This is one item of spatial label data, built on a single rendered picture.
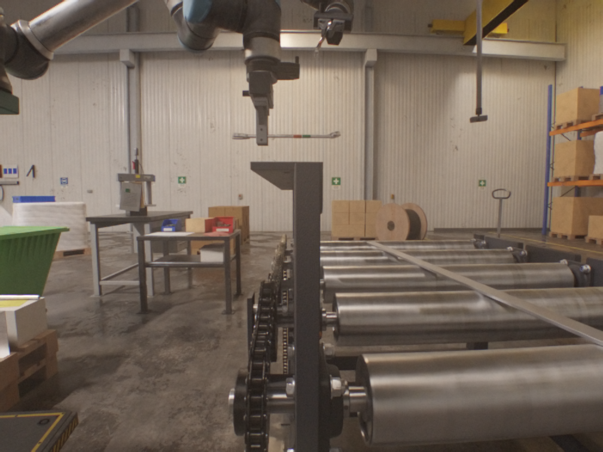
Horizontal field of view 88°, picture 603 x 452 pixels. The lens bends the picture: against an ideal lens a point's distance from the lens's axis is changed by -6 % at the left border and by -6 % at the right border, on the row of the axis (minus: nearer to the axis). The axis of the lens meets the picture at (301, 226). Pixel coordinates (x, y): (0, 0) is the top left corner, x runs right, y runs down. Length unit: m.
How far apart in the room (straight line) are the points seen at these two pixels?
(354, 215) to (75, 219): 6.01
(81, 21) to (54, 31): 0.10
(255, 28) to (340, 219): 7.63
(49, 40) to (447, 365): 1.54
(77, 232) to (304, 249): 7.33
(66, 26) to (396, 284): 1.42
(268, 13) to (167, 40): 11.18
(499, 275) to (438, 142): 11.09
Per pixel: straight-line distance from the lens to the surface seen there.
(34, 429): 1.60
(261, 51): 0.85
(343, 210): 8.33
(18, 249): 3.15
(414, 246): 1.67
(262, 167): 0.42
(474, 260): 1.45
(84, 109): 13.26
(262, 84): 0.80
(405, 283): 1.04
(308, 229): 0.33
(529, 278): 1.22
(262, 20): 0.88
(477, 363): 0.51
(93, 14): 1.54
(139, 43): 12.31
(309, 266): 0.34
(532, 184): 13.78
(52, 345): 2.65
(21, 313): 2.48
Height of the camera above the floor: 1.12
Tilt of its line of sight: 5 degrees down
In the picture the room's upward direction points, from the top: straight up
